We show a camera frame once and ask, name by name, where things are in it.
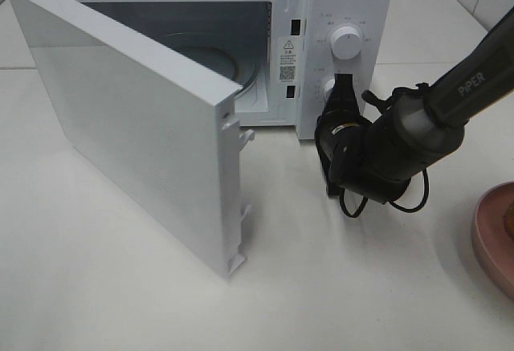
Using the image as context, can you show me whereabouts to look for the white warning label sticker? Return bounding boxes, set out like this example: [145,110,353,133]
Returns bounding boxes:
[278,37,300,84]

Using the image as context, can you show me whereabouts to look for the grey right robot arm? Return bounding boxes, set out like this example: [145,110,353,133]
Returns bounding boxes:
[315,11,513,203]

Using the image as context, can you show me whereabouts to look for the pink round plate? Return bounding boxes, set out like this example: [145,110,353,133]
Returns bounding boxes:
[471,182,513,299]

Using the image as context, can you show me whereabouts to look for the glass microwave turntable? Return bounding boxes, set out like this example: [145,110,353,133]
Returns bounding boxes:
[161,31,259,96]

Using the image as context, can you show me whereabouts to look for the white microwave oven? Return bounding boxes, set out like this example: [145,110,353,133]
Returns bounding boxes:
[76,0,390,140]

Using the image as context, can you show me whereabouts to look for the white microwave knob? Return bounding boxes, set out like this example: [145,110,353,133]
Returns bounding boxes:
[329,23,364,60]
[320,77,335,107]

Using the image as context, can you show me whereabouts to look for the white lower microwave knob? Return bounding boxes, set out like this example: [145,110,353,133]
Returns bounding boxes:
[320,77,335,107]

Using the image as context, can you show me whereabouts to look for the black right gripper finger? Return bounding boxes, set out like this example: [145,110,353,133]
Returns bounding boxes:
[324,74,358,115]

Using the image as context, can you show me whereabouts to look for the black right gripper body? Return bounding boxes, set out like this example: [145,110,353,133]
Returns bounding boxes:
[316,110,402,202]

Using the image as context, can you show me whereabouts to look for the burger with lettuce and tomato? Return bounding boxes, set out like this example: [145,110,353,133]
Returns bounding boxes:
[503,203,514,239]

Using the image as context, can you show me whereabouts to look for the white upper microwave knob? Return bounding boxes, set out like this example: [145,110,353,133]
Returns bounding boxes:
[329,23,364,60]

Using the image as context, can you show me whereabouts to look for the white microwave door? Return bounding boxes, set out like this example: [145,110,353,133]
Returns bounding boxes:
[10,0,255,278]

